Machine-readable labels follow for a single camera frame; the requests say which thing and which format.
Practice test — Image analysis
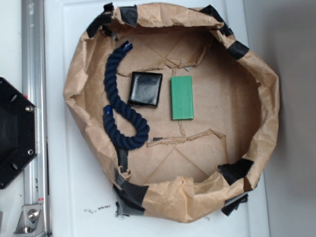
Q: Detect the green rectangular block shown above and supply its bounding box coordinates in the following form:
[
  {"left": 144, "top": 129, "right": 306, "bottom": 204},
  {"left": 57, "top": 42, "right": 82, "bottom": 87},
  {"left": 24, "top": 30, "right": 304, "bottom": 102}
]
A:
[{"left": 170, "top": 76, "right": 194, "bottom": 120}]

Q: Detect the dark blue twisted rope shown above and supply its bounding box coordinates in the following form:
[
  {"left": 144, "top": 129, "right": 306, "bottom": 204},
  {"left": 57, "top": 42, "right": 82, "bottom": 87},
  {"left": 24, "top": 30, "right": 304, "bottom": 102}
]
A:
[{"left": 102, "top": 40, "right": 150, "bottom": 150}]

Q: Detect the aluminium extrusion rail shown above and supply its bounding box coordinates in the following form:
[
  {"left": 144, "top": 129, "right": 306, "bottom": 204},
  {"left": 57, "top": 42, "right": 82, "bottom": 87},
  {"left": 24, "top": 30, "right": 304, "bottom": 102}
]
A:
[{"left": 21, "top": 0, "right": 52, "bottom": 237}]

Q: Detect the metal corner bracket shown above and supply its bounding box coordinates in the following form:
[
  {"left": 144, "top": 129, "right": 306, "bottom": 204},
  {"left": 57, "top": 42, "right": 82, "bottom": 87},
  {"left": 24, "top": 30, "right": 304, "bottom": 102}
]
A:
[{"left": 13, "top": 204, "right": 46, "bottom": 237}]

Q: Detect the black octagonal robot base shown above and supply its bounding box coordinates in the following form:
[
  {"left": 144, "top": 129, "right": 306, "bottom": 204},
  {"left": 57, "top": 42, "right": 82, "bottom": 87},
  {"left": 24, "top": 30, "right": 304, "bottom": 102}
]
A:
[{"left": 0, "top": 78, "right": 37, "bottom": 190}]

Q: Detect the glossy black box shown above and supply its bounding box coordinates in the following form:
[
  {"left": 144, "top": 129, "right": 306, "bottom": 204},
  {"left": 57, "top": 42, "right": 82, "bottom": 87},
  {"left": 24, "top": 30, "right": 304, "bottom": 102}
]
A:
[{"left": 128, "top": 72, "right": 162, "bottom": 108}]

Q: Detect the brown paper bag tray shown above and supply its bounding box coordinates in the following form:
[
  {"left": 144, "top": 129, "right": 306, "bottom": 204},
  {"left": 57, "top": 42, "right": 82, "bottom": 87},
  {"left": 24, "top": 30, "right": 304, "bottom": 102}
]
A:
[{"left": 64, "top": 3, "right": 279, "bottom": 223}]

